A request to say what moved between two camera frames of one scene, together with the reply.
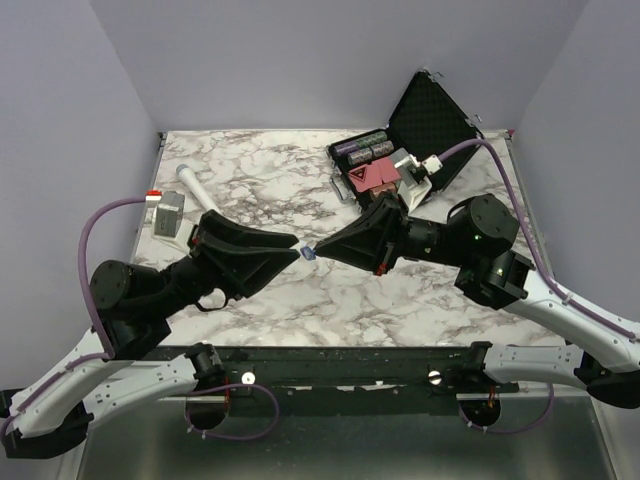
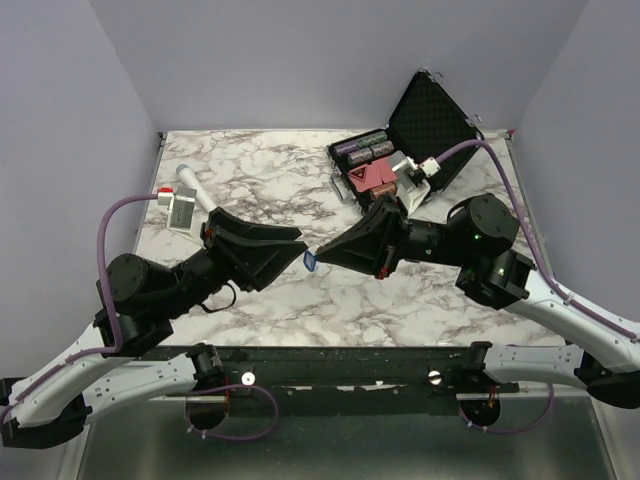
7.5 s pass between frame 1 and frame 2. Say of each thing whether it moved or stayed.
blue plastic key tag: moved
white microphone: stayed
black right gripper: stayed
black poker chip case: stayed
